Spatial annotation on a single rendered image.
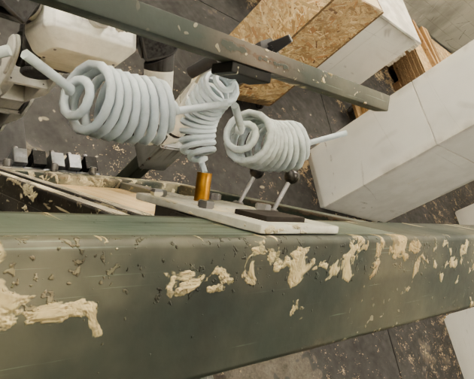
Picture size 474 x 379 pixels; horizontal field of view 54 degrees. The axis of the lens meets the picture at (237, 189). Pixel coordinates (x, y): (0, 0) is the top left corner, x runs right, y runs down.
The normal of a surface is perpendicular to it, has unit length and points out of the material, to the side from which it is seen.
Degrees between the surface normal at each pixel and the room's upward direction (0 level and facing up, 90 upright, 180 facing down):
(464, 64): 90
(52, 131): 0
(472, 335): 90
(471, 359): 90
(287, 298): 33
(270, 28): 90
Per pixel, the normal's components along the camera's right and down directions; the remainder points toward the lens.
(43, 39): -0.47, 0.66
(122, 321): 0.66, 0.13
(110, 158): 0.62, -0.44
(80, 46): 0.47, 0.67
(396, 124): -0.77, -0.19
